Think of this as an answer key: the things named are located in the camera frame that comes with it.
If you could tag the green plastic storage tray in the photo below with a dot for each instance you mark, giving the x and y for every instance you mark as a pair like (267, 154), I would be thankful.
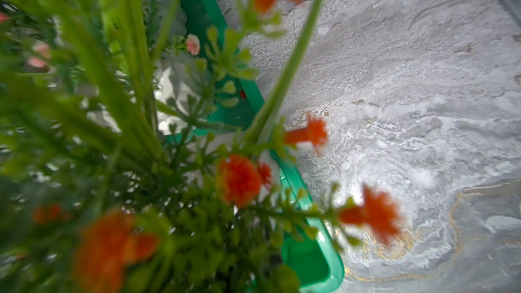
(317, 265)

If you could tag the orange flower potted plant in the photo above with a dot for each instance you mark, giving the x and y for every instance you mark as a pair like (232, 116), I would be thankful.
(106, 189)

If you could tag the pink red flower plant pot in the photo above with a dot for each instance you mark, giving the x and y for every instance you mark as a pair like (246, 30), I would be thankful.
(170, 78)

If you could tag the pink flower potted plant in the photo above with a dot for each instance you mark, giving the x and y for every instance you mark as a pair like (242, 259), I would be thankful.
(24, 41)

